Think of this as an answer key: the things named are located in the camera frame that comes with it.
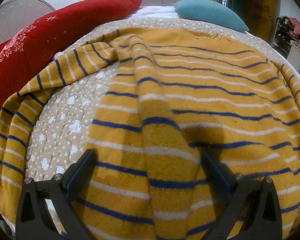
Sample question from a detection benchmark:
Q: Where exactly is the yellow striped knit sweater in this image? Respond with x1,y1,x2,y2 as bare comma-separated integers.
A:
0,28,300,239

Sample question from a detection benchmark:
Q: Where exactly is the white bed sheet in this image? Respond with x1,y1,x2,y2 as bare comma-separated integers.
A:
125,5,179,19

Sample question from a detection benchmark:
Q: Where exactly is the beige dotted quilt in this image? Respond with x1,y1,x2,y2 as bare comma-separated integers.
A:
25,16,291,235

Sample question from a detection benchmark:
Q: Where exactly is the wooden door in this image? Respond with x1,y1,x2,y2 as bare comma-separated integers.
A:
245,0,277,42

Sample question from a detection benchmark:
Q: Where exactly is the teal pillow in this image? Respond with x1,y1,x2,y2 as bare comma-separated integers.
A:
173,0,249,33

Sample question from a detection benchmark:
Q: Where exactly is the cluttered side shelf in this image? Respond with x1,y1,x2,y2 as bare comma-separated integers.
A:
271,16,300,74

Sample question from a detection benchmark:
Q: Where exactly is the red floral blanket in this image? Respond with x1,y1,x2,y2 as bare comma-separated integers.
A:
0,0,142,110

